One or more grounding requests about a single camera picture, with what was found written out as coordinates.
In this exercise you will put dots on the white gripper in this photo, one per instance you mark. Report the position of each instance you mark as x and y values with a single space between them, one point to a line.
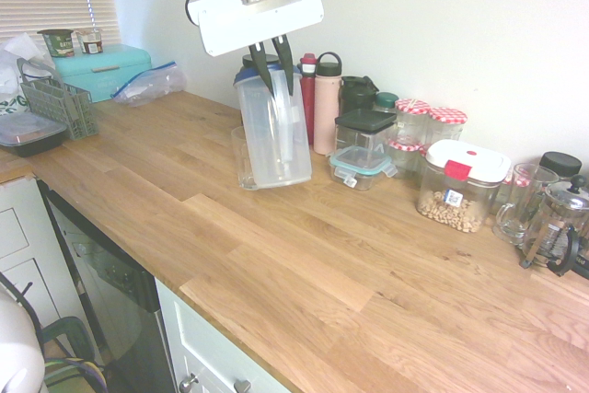
257 25

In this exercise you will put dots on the clear pitcher with blue lid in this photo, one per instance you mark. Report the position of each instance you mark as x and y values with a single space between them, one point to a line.
276 144

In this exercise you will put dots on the red water bottle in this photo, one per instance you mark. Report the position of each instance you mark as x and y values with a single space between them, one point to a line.
307 103

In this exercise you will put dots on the pink water bottle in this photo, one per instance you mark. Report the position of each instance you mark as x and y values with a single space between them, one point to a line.
327 117

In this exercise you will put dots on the black shaker bottle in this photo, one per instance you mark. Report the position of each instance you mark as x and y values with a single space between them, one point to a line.
356 94

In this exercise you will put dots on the clear glass tumbler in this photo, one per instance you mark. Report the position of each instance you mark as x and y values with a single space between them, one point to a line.
239 158

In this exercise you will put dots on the square container black lid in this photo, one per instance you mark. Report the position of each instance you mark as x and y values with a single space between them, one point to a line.
366 119

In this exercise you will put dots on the green lid glass jar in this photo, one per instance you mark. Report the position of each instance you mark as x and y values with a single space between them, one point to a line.
385 100

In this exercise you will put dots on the clear zip plastic bag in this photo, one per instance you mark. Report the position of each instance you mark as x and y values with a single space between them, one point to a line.
152 84

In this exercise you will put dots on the glass container teal lid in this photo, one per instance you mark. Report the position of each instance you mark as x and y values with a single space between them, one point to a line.
361 165

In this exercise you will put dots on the teal metal bread box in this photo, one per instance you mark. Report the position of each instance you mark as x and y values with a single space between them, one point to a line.
106 71

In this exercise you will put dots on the brown oatmeal cup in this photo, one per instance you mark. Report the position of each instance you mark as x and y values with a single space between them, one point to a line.
89 41

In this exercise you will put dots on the grey cutlery basket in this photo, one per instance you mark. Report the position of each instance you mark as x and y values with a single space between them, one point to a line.
69 107

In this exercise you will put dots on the green oatmeal cup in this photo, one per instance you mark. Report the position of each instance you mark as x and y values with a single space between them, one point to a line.
57 43

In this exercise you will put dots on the black takeout container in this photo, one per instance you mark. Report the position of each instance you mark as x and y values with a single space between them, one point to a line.
27 135

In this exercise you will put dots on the white plastic bag green print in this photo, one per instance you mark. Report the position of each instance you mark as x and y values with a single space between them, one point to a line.
14 75

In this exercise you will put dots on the black dishwasher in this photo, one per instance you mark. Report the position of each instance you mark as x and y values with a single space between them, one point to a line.
115 282

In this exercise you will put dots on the clear glass mug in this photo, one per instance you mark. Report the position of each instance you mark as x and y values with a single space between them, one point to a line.
520 223

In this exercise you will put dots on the black lid glass jar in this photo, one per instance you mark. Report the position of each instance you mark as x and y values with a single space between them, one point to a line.
559 164

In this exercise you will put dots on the white drawer cabinet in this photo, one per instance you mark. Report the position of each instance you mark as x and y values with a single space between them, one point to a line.
18 236

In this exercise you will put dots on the glass french press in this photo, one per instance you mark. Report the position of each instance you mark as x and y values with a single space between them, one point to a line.
559 223

